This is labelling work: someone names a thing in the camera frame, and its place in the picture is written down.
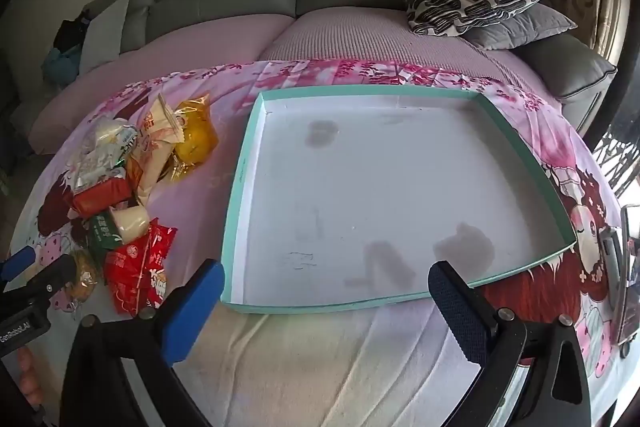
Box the black bag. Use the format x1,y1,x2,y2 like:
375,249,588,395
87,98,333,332
52,9,93,52

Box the yellow cake packet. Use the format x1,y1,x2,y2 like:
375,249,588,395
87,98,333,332
167,93,219,180

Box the pale green white packet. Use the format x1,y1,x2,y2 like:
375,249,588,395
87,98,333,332
74,149,126,194

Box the teal cloth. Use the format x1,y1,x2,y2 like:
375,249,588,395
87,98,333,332
41,47,83,85

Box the red-brown biscuit packet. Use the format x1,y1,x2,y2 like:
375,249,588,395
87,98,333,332
70,179,133,218

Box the dark green snack packet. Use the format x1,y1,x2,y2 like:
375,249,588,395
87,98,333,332
85,212,126,265

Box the bright red snack packet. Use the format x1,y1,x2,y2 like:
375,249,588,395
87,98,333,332
102,218,179,319

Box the light grey cushion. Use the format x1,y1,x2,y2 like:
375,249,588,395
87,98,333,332
80,0,132,75

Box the orange cookie packet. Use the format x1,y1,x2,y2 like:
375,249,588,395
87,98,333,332
62,249,103,313

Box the teal cardboard tray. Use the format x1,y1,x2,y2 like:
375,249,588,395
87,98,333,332
220,85,578,314

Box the plain grey pillow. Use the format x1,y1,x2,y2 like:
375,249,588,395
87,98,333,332
462,2,578,52

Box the pink printed blanket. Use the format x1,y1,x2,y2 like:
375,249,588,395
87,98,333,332
10,59,640,427

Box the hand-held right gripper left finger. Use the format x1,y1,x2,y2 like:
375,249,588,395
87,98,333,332
59,258,227,427

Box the beige snack packet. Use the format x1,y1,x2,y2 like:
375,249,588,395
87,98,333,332
132,94,188,208

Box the pink sofa cover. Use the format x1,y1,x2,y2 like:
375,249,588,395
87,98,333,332
27,7,561,152

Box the clear bun packet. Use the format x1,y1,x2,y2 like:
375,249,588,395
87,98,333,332
109,204,151,245

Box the round biscuit packet green edges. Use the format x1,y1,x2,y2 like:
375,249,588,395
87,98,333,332
92,117,141,164

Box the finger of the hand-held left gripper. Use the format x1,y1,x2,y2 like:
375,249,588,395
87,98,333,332
0,246,37,284
0,253,77,309

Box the black iron railing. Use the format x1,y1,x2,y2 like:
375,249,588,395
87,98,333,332
590,127,640,198

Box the black smartphone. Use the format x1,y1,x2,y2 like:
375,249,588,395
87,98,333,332
617,204,640,348

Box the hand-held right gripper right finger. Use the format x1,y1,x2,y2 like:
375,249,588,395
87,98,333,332
427,260,592,427

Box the person's left hand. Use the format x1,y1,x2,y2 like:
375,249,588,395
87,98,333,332
19,348,44,409

